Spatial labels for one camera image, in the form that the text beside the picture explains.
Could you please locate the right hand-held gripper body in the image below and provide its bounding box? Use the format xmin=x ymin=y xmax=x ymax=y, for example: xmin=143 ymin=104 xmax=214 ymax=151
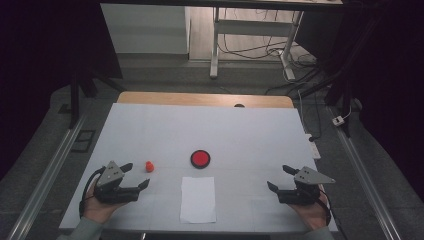
xmin=277 ymin=166 xmax=336 ymax=205

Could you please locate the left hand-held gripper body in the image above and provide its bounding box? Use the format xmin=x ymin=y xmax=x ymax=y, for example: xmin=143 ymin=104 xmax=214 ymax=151
xmin=93 ymin=160 xmax=141 ymax=205

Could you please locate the round red ink pad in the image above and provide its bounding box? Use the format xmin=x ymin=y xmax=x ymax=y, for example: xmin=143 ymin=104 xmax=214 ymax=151
xmin=190 ymin=149 xmax=212 ymax=170

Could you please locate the person's left hand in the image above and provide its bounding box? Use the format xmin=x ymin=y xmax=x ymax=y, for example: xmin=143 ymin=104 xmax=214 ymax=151
xmin=81 ymin=186 xmax=126 ymax=224

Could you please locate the person's right hand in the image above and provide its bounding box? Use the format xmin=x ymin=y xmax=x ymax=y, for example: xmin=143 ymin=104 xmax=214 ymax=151
xmin=289 ymin=191 xmax=331 ymax=232

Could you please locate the white power strip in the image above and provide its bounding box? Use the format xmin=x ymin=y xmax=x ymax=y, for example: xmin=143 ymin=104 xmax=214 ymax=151
xmin=304 ymin=133 xmax=322 ymax=160

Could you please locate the small white paper sheet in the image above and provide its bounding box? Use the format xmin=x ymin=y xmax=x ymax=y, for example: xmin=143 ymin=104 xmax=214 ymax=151
xmin=179 ymin=176 xmax=217 ymax=224

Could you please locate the large white table cover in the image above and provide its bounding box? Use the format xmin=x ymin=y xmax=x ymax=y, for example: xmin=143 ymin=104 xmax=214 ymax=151
xmin=59 ymin=102 xmax=339 ymax=233

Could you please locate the black stand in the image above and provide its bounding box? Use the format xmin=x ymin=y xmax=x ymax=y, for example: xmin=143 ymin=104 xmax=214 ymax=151
xmin=298 ymin=19 xmax=384 ymax=138
xmin=68 ymin=68 xmax=128 ymax=130

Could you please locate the dark curtain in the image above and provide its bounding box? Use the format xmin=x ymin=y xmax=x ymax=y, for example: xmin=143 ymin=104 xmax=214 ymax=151
xmin=294 ymin=0 xmax=424 ymax=204
xmin=0 ymin=0 xmax=124 ymax=183

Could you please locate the white cabinet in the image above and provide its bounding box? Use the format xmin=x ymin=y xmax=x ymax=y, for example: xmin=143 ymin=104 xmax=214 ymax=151
xmin=100 ymin=3 xmax=191 ymax=55

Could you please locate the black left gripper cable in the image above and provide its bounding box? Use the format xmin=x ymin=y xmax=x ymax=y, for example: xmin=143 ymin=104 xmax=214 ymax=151
xmin=78 ymin=166 xmax=107 ymax=219

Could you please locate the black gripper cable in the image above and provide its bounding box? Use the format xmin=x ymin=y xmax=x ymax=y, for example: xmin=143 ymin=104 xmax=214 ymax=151
xmin=319 ymin=189 xmax=333 ymax=226
xmin=78 ymin=166 xmax=107 ymax=219

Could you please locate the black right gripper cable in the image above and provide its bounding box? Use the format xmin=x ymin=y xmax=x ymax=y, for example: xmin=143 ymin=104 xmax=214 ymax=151
xmin=319 ymin=189 xmax=333 ymax=226

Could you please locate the black plug with cable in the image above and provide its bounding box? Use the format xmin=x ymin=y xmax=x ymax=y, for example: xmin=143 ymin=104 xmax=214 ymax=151
xmin=308 ymin=89 xmax=324 ymax=143

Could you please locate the black floor socket frame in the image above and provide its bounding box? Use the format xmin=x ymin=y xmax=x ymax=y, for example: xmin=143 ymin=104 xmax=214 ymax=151
xmin=70 ymin=129 xmax=97 ymax=154

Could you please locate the metal floor rail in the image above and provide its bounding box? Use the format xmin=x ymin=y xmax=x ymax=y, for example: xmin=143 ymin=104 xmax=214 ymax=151
xmin=6 ymin=113 xmax=88 ymax=240
xmin=328 ymin=106 xmax=403 ymax=240

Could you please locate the tangle of black floor cables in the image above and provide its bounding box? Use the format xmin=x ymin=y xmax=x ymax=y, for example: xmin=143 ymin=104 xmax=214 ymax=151
xmin=218 ymin=8 xmax=324 ymax=98

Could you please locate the white desk frame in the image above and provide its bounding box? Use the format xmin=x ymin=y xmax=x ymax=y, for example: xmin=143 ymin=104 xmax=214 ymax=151
xmin=209 ymin=6 xmax=305 ymax=81

